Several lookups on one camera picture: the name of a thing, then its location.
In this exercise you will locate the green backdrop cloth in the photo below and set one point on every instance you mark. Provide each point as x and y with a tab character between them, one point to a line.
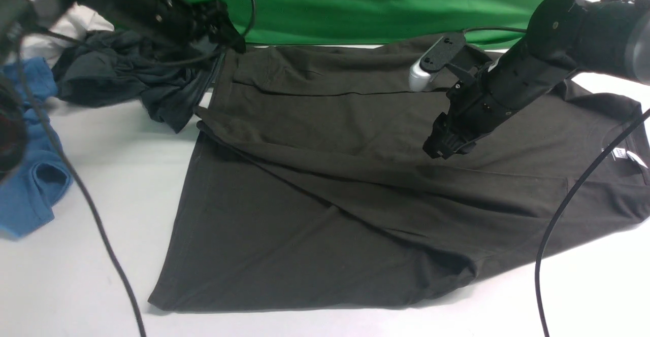
339	22

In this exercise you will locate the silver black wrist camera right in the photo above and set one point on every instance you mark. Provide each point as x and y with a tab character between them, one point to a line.
426	68

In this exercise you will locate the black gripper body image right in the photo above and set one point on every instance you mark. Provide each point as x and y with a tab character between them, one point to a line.
472	115

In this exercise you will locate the dark gray long-sleeved shirt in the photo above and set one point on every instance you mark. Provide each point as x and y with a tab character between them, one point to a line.
308	187

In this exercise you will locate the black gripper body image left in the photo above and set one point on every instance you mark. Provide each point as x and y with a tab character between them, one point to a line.
211	19

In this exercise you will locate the dark teal crumpled garment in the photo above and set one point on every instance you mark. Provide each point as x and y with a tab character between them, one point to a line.
110	68

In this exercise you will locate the blue crumpled garment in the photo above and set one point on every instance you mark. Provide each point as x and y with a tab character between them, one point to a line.
41	180

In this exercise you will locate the black silver robot arm right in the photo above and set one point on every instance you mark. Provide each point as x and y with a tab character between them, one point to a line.
563	37

